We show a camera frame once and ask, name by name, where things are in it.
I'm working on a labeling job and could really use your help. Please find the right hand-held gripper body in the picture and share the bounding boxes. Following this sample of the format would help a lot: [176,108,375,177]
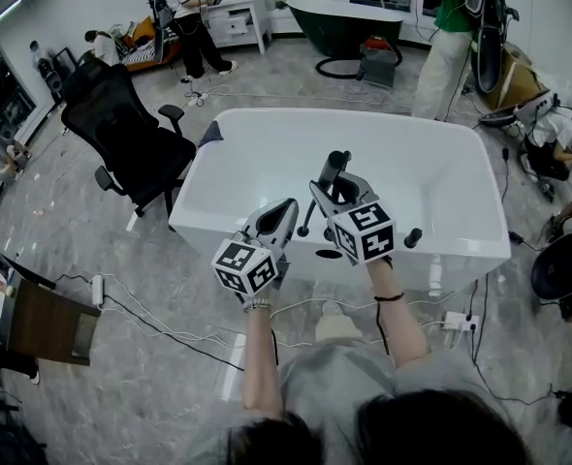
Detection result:
[321,200,396,267]

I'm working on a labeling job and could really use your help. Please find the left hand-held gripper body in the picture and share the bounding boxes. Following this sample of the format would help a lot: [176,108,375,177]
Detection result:
[210,215,293,296]

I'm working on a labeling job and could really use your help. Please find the person's left forearm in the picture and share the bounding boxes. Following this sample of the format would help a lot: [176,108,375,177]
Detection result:
[241,302,286,417]

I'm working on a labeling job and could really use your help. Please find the person's right forearm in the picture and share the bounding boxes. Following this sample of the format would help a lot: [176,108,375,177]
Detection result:
[365,257,431,371]

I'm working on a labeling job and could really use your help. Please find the white bathtub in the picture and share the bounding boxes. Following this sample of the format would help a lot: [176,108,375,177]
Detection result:
[168,108,512,291]

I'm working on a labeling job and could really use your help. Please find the dark green bathtub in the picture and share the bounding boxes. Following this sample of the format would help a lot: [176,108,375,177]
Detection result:
[285,0,406,58]

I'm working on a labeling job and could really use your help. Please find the black gooseneck faucet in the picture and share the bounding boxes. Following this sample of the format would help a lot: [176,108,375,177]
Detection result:
[322,149,354,243]

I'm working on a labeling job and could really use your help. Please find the person's beige trousers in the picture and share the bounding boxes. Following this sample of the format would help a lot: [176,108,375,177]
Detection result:
[314,314,364,344]

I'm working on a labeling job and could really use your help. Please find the dark purple cloth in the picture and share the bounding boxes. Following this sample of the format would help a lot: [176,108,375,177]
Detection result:
[198,119,226,147]

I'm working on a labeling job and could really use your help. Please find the grey vacuum cleaner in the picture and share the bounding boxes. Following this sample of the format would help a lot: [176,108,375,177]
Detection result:
[357,35,404,90]

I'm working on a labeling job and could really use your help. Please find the square white power strip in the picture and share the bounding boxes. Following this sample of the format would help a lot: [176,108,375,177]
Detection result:
[442,309,480,333]

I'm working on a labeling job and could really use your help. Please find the person's grey t-shirt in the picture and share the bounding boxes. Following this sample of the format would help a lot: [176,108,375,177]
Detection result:
[183,336,516,465]

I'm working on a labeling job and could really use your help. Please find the long white power strip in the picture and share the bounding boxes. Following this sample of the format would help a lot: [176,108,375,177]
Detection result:
[90,273,106,308]

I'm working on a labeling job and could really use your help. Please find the black office chair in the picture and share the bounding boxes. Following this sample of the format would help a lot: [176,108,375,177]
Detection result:
[59,57,198,219]

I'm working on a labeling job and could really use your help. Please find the cardboard box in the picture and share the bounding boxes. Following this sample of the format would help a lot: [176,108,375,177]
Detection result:
[488,40,553,111]

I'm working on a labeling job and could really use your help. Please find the round black stool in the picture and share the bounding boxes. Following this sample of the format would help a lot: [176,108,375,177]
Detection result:
[529,232,572,303]

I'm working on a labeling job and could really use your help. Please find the white nightstand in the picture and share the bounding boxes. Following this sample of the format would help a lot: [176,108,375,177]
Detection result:
[203,0,273,56]

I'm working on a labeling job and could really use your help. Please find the brown wooden desk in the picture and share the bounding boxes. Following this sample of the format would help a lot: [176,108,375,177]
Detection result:
[0,248,103,368]

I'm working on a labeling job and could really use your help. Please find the black backpack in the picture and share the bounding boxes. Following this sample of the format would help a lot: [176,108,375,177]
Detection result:
[463,0,521,95]

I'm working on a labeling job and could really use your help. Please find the orange sofa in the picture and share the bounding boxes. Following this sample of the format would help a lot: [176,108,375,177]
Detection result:
[119,14,184,73]

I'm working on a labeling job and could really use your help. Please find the white floor cable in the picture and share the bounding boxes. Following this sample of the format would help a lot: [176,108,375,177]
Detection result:
[103,277,462,349]

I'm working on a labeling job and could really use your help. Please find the black floor cable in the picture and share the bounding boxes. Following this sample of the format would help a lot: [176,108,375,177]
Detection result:
[468,277,559,405]
[54,272,247,373]

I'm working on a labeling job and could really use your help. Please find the black vacuum hose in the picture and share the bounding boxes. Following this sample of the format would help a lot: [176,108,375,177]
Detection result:
[314,54,365,80]

